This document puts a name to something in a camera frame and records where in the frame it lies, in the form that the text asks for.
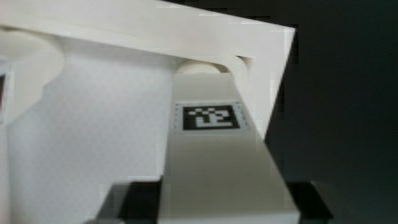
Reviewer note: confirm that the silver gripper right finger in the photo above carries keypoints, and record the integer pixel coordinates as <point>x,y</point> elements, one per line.
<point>315,212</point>

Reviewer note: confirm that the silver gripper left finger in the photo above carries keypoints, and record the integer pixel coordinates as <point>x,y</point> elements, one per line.
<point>132,204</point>

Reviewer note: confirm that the white desk leg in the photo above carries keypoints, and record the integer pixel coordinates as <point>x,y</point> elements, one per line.
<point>30,66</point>
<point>222,187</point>

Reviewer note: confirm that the white desk top tray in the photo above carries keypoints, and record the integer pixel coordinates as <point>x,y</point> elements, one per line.
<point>87,139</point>

